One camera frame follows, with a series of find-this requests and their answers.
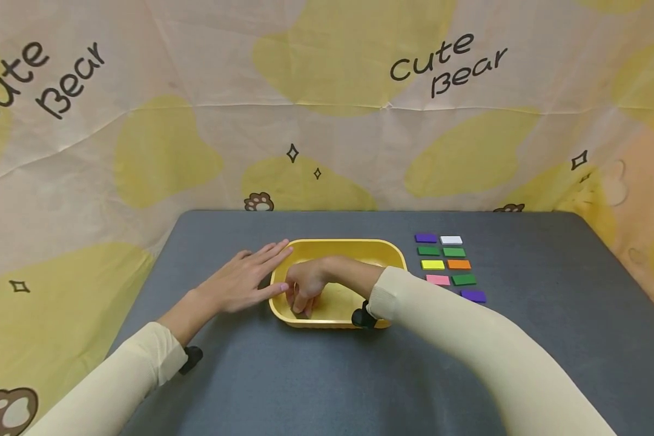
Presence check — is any person's left hand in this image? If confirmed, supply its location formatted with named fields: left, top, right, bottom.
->
left=195, top=239, right=294, bottom=314

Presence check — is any yellow plastic tray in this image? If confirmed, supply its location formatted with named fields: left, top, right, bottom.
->
left=268, top=239, right=408, bottom=329

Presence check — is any person's left forearm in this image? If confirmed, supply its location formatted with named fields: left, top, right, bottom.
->
left=22, top=288, right=218, bottom=436

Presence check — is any person's right hand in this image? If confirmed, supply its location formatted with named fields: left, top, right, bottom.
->
left=285, top=256, right=333, bottom=320

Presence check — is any black wrist band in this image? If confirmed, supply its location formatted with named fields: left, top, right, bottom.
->
left=351, top=300, right=378, bottom=330
left=178, top=346, right=204, bottom=375

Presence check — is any person's right forearm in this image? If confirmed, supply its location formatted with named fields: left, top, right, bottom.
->
left=322, top=255, right=618, bottom=436

